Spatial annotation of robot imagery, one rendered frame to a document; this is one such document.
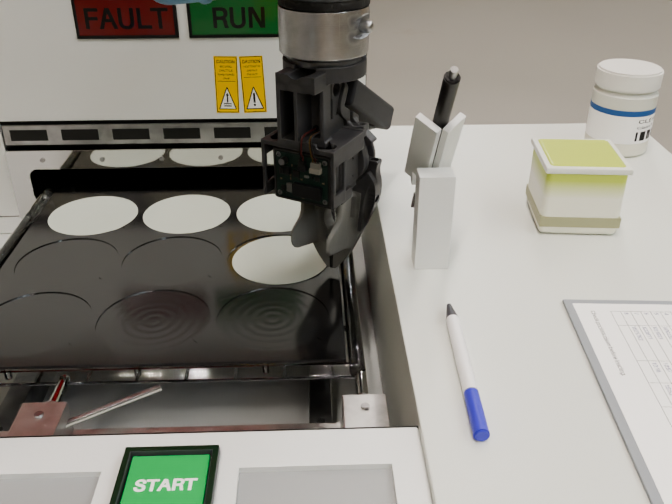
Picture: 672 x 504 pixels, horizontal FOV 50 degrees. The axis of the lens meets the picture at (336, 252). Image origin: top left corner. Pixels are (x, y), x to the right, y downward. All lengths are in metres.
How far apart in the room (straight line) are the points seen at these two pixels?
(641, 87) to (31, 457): 0.69
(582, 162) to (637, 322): 0.16
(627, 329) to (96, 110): 0.66
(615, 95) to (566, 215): 0.22
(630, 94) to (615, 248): 0.23
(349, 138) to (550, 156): 0.18
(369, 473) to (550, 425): 0.12
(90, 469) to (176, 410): 0.25
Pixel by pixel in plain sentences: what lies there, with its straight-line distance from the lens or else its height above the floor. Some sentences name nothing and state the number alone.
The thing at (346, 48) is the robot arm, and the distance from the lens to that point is 0.60.
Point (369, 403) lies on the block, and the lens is 0.56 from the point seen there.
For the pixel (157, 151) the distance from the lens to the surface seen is 0.95.
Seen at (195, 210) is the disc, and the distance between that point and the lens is 0.87.
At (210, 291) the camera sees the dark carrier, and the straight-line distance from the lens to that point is 0.71.
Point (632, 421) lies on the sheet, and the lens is 0.50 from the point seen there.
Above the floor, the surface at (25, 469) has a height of 0.96.
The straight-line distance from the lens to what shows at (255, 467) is 0.45.
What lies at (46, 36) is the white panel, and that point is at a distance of 0.95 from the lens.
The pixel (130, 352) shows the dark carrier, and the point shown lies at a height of 0.90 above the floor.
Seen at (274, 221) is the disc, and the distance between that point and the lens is 0.83.
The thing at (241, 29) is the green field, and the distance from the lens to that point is 0.89.
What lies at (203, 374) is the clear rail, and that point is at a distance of 0.61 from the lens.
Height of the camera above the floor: 1.28
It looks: 30 degrees down
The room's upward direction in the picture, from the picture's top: straight up
